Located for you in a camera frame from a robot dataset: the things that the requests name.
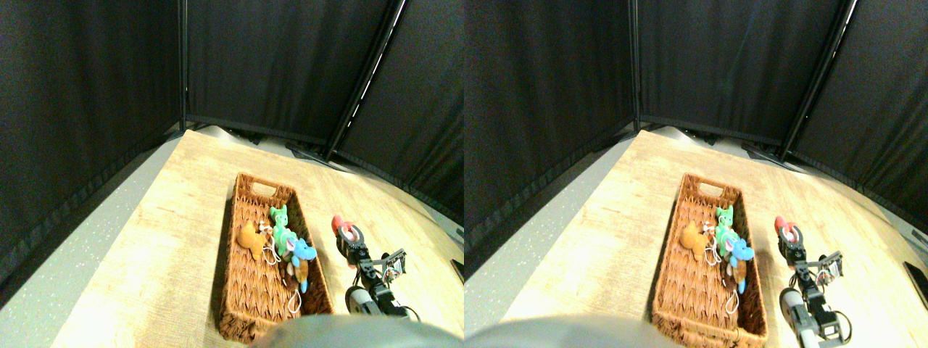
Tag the blue plush toy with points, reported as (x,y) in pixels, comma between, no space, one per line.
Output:
(744,251)
(301,252)

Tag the orange white striped toy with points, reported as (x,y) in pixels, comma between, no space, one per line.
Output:
(265,228)
(710,229)

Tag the black curtain stand foot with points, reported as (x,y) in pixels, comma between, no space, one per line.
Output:
(239,135)
(916,233)
(315,158)
(692,136)
(770,158)

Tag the black smartphone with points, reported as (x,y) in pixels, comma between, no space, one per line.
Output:
(458,271)
(918,275)

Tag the black curtain stand pole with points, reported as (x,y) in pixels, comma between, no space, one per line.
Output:
(818,80)
(635,65)
(362,80)
(183,65)

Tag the brown wicker basket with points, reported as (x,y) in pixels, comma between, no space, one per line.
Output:
(246,297)
(685,297)

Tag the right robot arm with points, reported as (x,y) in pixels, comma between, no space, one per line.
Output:
(373,293)
(815,312)

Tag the red plush toy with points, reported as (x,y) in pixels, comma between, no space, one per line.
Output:
(339,223)
(782,224)

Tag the tan plush bear toy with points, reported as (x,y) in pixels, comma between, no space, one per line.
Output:
(694,241)
(251,241)

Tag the green plush toy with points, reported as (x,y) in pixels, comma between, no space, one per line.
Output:
(283,241)
(725,215)
(279,215)
(727,241)

